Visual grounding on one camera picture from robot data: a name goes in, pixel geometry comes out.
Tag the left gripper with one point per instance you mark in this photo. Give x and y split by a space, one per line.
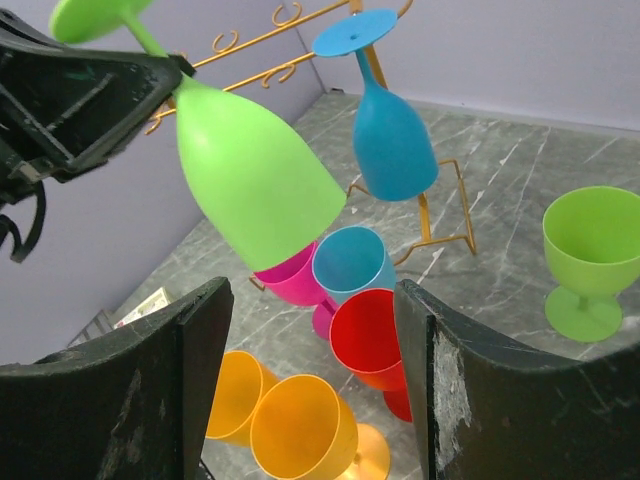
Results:
66 111

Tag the light blue wine glass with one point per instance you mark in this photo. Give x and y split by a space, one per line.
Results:
350 260

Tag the magenta wine glass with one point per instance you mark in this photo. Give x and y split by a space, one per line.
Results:
293 281

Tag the green wine glass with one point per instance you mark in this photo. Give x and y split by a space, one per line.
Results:
253 176
591 247

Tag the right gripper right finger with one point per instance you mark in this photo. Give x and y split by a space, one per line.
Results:
486 406

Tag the red wine glass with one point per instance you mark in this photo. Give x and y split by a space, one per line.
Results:
363 339

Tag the dark blue wine glass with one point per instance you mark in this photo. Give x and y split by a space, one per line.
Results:
390 140

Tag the white box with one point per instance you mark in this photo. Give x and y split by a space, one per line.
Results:
154 302

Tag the orange wine glass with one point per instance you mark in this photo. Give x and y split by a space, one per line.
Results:
242 382
303 429

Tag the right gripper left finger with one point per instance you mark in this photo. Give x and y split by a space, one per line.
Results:
131 404

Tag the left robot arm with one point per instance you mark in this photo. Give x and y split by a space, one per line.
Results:
22 221

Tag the left orange wine glass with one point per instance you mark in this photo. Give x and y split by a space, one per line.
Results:
242 382

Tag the right orange wine glass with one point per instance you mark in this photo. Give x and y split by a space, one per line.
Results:
303 429

